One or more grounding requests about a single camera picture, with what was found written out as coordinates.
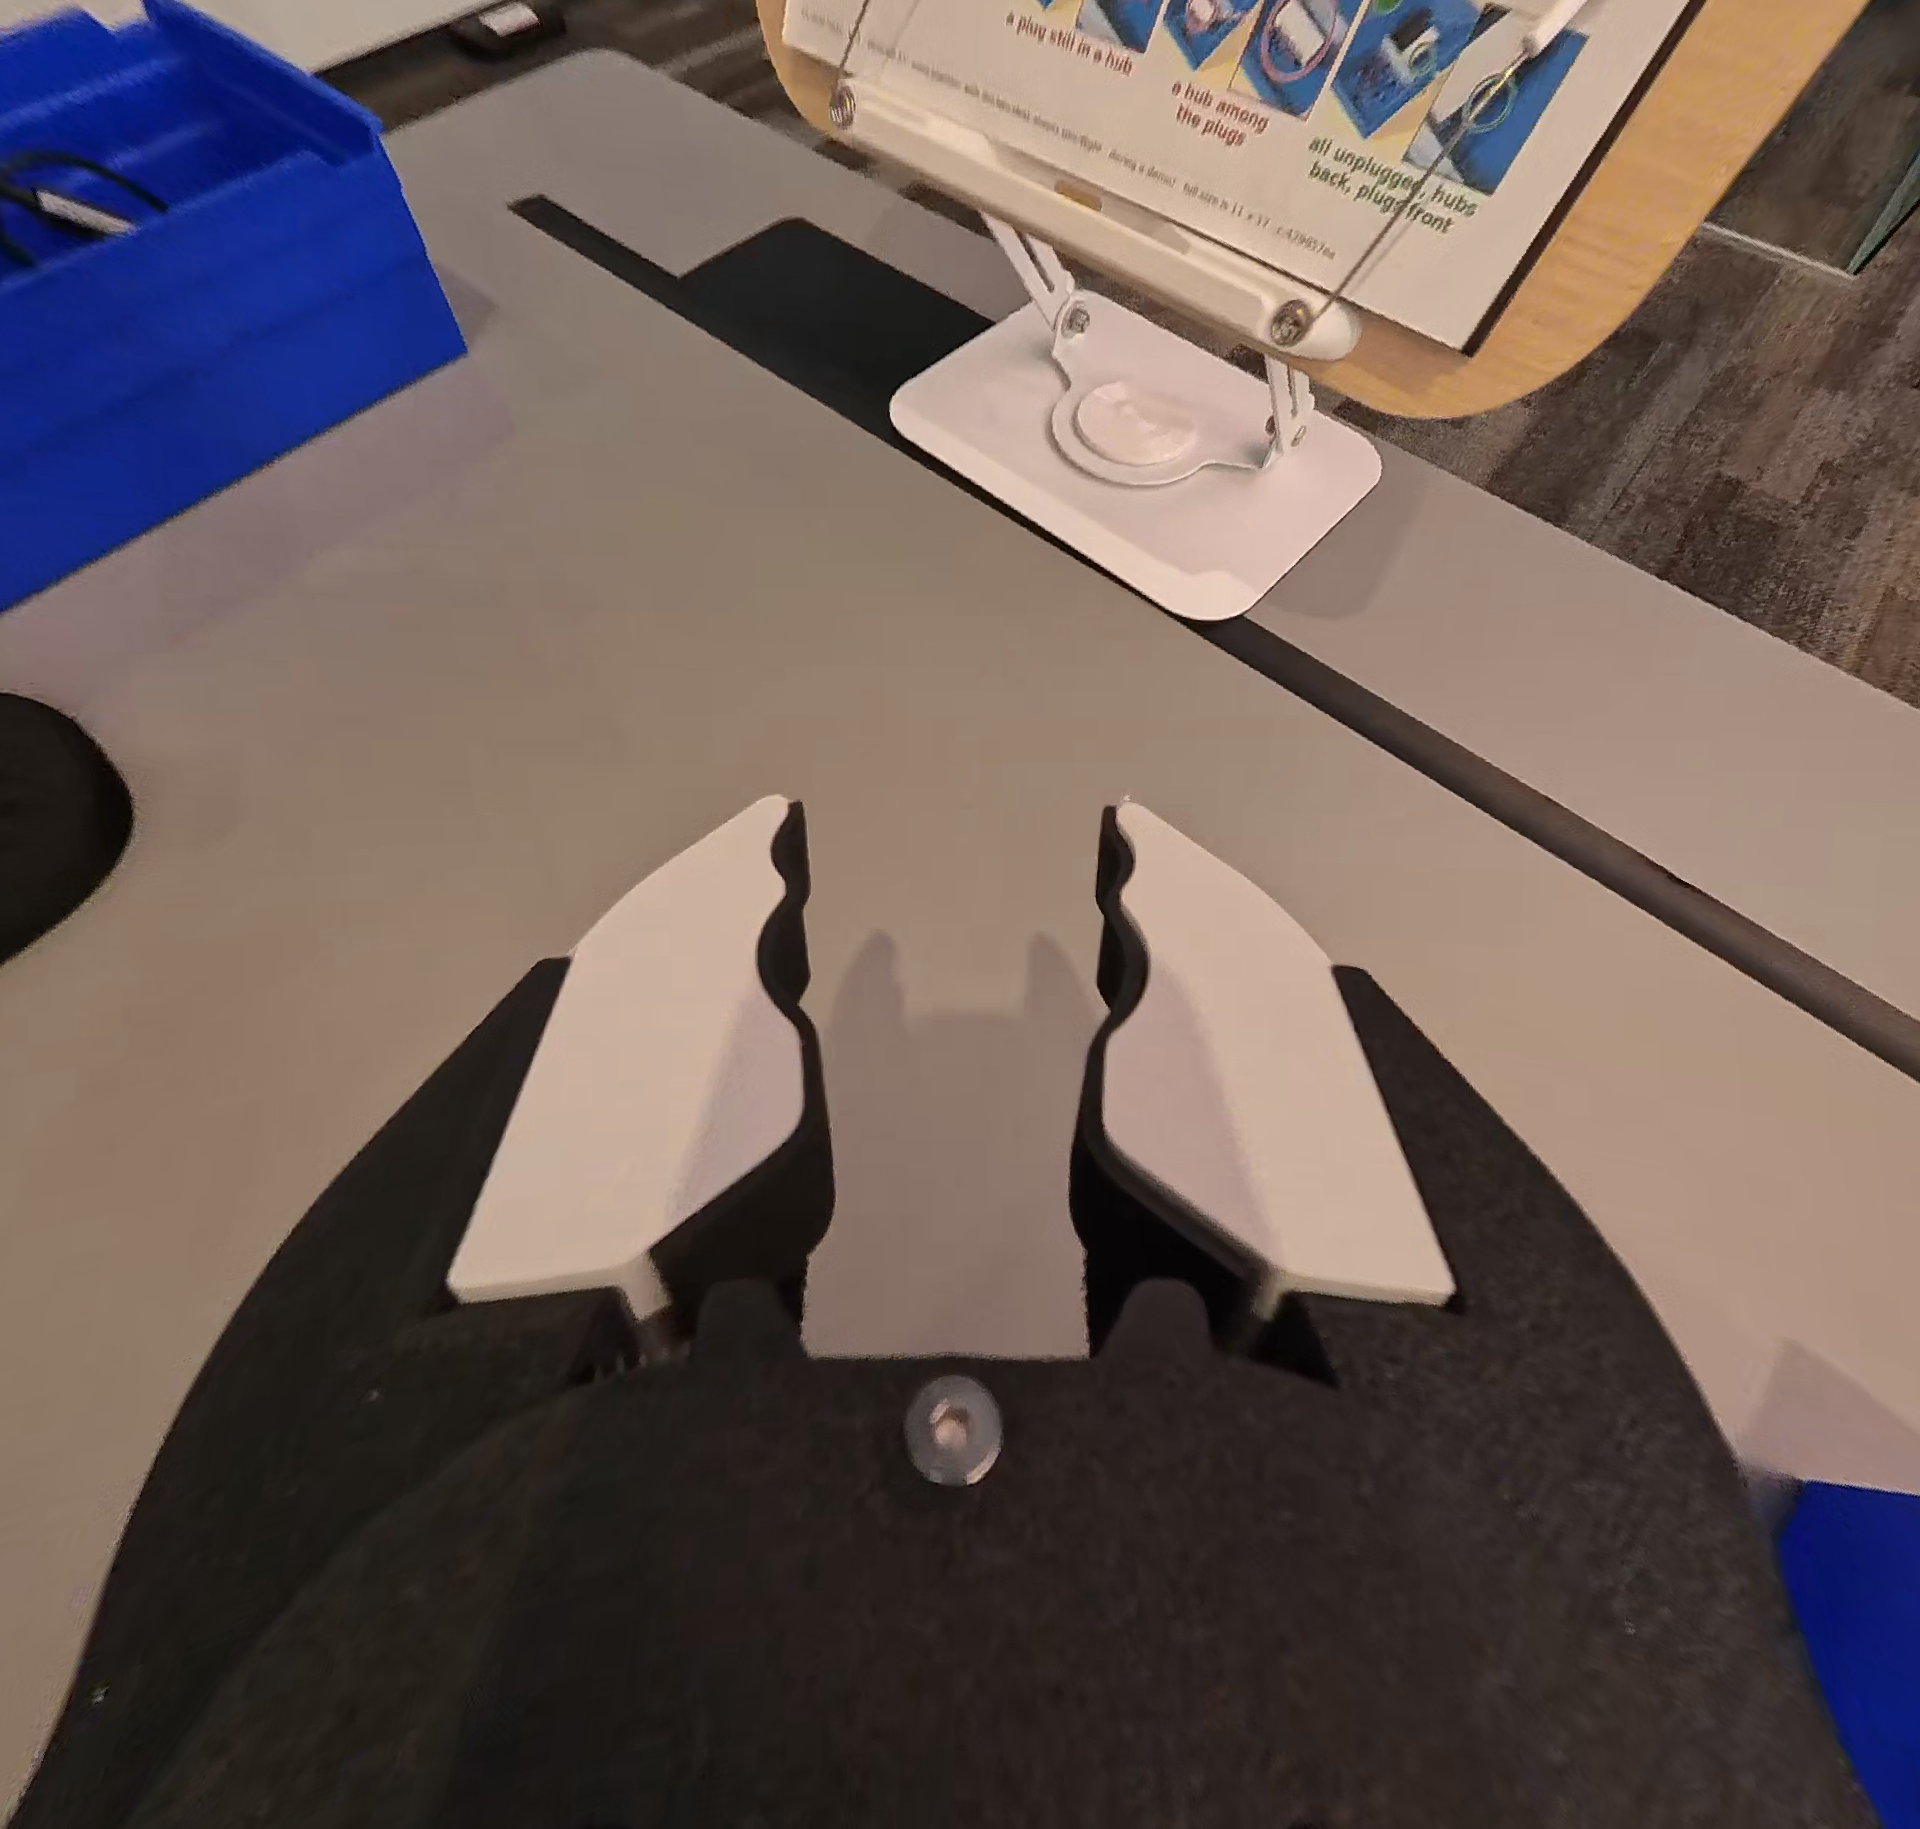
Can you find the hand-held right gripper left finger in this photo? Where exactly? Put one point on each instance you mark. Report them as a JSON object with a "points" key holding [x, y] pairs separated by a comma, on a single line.
{"points": [[644, 1109]]}

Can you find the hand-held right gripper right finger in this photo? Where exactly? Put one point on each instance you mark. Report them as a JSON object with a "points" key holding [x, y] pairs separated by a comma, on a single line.
{"points": [[1260, 1109]]}

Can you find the blue plastic bin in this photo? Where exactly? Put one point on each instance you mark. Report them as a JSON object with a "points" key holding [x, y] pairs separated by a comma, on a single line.
{"points": [[224, 358], [1860, 1633]]}

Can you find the white stand with wooden board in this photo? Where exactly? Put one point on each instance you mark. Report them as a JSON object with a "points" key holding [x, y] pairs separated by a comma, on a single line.
{"points": [[1140, 509]]}

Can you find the black textured cushion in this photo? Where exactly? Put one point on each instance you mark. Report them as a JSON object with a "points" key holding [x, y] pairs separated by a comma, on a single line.
{"points": [[52, 825]]}

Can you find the printed instruction sheet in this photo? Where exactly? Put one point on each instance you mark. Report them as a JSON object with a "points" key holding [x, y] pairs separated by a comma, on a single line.
{"points": [[1351, 208]]}

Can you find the small dark floor box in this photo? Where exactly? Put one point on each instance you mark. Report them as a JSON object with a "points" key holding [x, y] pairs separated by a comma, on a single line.
{"points": [[511, 28]]}

